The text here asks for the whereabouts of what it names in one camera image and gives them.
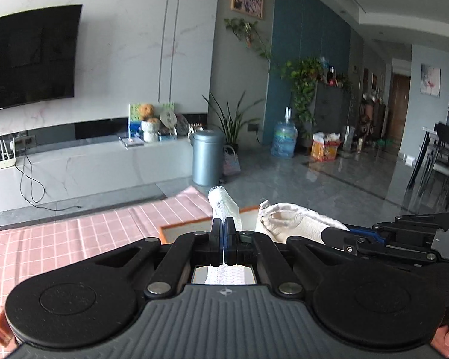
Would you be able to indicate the framed wall picture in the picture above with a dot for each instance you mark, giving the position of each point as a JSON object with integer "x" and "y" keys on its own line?
{"x": 252, "y": 8}

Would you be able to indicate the black wall television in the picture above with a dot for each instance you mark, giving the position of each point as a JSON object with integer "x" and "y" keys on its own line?
{"x": 38, "y": 55}

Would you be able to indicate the orange gift bag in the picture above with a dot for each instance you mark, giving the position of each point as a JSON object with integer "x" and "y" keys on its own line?
{"x": 325, "y": 146}

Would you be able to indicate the dark grey cabinet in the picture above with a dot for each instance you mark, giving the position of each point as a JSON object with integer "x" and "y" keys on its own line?
{"x": 332, "y": 107}

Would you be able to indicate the large green vine plant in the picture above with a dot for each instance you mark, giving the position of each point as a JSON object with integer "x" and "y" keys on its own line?
{"x": 303, "y": 76}

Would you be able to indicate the floor potted plant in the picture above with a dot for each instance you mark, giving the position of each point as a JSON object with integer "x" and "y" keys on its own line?
{"x": 230, "y": 122}

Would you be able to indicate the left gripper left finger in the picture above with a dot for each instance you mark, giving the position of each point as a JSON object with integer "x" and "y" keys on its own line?
{"x": 178, "y": 261}

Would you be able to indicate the orange white storage box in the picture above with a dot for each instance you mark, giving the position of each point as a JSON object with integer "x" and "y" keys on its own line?
{"x": 170, "y": 232}

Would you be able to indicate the green picture book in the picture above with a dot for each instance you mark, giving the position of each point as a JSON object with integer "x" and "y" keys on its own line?
{"x": 144, "y": 118}

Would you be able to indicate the blue water bottle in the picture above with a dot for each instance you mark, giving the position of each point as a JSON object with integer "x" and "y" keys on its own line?
{"x": 285, "y": 136}

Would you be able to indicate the cream fluffy cloth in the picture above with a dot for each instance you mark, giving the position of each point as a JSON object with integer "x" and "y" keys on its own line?
{"x": 283, "y": 220}

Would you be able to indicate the pink checkered tablecloth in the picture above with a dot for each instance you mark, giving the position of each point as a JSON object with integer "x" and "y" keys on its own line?
{"x": 28, "y": 251}

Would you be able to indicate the black dining chair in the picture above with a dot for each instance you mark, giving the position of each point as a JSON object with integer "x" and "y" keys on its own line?
{"x": 434, "y": 157}

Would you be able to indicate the white wifi router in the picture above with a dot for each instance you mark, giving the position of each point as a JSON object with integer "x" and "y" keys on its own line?
{"x": 8, "y": 156}

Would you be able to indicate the person right hand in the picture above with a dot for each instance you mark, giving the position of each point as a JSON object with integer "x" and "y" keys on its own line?
{"x": 440, "y": 341}

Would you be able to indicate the white marble tv cabinet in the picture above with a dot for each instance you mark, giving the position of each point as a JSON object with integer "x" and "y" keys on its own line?
{"x": 74, "y": 172}

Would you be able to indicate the white ceramic jars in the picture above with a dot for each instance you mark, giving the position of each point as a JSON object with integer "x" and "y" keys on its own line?
{"x": 150, "y": 129}

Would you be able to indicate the grey metal trash bin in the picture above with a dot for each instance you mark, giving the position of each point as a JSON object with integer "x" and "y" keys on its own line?
{"x": 208, "y": 157}

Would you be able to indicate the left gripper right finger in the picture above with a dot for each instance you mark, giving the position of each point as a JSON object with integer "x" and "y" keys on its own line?
{"x": 258, "y": 252}

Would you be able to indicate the white lace cloth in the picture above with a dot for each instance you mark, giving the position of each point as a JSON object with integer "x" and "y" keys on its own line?
{"x": 223, "y": 207}

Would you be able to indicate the hanging vine plant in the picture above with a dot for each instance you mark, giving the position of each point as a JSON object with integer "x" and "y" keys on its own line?
{"x": 248, "y": 32}

